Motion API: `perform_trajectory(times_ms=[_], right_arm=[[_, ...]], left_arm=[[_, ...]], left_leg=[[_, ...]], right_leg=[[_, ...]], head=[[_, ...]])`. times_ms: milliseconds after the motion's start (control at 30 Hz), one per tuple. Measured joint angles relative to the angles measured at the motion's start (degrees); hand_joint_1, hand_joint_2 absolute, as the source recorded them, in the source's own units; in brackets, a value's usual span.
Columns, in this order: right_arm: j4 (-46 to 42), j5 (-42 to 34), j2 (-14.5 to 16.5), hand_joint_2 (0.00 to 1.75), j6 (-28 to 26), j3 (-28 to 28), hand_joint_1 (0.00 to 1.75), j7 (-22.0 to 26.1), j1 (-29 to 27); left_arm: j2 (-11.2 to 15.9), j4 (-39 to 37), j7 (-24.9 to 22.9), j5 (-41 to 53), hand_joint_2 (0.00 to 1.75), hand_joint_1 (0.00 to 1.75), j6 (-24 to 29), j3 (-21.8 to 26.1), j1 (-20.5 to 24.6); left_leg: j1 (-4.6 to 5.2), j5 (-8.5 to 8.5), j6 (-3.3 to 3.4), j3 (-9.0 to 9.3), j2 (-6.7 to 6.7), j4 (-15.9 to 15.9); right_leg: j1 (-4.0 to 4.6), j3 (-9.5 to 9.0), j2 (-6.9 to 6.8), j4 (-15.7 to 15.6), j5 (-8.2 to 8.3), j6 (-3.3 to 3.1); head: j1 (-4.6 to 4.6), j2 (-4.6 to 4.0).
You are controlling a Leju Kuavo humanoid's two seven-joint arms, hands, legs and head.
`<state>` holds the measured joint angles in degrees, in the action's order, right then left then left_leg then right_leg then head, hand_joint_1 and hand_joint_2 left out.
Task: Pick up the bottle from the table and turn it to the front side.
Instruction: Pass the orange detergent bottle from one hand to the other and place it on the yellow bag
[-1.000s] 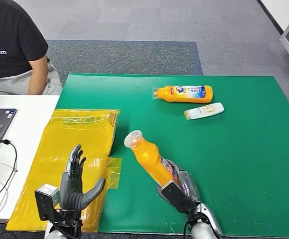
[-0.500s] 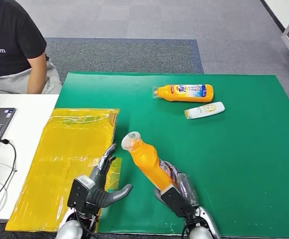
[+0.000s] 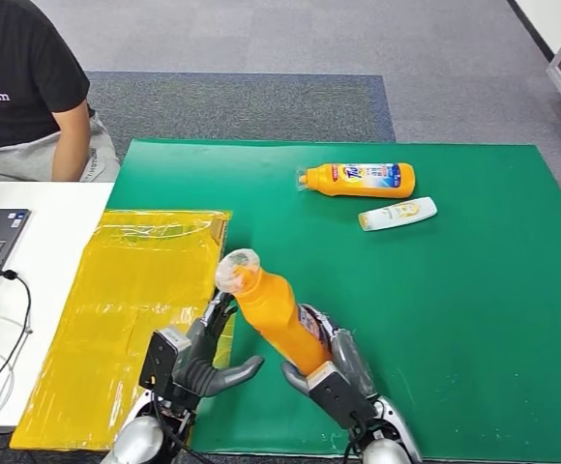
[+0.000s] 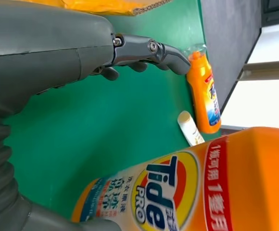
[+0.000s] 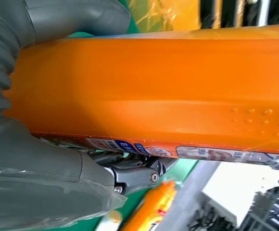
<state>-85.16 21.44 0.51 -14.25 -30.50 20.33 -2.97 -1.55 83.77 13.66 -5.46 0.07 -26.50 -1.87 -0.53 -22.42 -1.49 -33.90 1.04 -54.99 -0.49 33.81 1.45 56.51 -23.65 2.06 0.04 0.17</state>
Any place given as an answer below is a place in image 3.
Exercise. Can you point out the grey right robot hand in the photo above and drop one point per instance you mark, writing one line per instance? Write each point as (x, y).
(353, 358)

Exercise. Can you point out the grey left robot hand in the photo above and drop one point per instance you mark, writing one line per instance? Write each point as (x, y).
(200, 365)

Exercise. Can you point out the orange detergent bottle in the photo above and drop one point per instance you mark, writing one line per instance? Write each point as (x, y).
(357, 186)
(271, 307)

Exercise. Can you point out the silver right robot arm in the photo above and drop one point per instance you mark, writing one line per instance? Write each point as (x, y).
(391, 442)

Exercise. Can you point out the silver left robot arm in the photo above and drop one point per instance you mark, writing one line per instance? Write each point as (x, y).
(135, 438)

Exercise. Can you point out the person's left forearm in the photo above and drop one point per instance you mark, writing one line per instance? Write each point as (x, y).
(71, 141)

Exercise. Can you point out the white shampoo bottle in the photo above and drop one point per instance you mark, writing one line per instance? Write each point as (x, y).
(396, 214)

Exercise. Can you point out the yellow plastic bag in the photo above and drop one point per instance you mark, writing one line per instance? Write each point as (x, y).
(116, 288)

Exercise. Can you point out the green table mat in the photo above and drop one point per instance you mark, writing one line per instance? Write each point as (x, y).
(454, 288)

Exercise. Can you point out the dark grey carpet mat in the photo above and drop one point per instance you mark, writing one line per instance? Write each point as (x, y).
(237, 105)

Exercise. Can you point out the person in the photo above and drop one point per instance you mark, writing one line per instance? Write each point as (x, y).
(9, 64)

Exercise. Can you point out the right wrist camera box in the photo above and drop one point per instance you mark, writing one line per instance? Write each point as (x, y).
(339, 394)

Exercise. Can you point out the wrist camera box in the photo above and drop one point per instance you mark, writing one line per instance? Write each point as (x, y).
(162, 362)
(339, 394)

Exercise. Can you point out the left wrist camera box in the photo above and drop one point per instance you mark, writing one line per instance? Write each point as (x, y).
(162, 362)

